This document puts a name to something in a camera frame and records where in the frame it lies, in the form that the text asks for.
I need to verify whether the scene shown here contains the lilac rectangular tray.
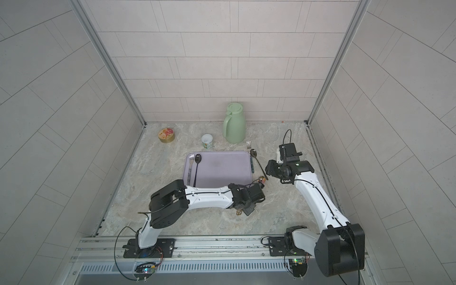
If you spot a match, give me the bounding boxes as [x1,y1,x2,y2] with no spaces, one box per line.
[182,151,254,188]

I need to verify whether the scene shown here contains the black spoon long handle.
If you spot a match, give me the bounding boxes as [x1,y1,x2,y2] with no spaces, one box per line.
[192,154,202,187]

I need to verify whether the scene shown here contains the iridescent rainbow spoon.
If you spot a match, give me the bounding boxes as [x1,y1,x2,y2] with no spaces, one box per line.
[257,176,266,185]

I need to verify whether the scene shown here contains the silver fork patterned handle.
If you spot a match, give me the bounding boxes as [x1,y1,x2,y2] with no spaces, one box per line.
[187,152,195,185]

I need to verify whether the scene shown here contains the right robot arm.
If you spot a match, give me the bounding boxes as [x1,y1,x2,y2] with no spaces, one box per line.
[266,160,365,277]

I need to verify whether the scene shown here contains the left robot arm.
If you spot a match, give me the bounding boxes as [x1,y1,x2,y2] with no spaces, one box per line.
[136,179,266,249]

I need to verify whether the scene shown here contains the black spoon near jug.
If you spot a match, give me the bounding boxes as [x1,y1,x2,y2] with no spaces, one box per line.
[250,148,268,180]

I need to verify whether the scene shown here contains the small white lidded cup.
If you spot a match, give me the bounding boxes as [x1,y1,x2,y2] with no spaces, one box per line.
[201,134,213,149]

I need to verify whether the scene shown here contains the green thermos jug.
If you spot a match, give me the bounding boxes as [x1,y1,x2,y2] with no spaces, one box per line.
[223,102,246,144]

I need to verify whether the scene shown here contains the right controller board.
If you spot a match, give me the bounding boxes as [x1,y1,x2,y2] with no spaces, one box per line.
[286,258,308,279]

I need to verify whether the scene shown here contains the controller board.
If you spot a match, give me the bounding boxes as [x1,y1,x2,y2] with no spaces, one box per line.
[286,258,308,279]
[135,262,157,274]

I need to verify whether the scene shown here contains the round gold candy tin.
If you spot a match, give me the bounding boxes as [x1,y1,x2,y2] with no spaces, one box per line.
[158,128,175,143]

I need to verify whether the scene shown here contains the left controller board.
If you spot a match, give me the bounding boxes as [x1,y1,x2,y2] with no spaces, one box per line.
[135,262,157,274]

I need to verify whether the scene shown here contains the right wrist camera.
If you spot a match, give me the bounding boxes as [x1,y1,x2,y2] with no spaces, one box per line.
[279,142,302,163]

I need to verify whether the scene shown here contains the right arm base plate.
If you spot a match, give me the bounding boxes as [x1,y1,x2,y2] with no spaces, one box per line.
[264,236,306,257]

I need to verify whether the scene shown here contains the silver fork green handle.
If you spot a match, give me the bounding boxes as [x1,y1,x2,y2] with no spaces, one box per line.
[246,140,255,173]

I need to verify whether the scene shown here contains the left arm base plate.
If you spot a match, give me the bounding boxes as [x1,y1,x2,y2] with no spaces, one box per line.
[123,238,176,259]

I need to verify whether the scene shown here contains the black left base cable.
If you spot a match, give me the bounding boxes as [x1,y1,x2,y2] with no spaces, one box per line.
[113,226,143,282]

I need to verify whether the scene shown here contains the aluminium mounting rail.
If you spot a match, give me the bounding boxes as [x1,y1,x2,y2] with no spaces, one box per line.
[70,232,292,262]

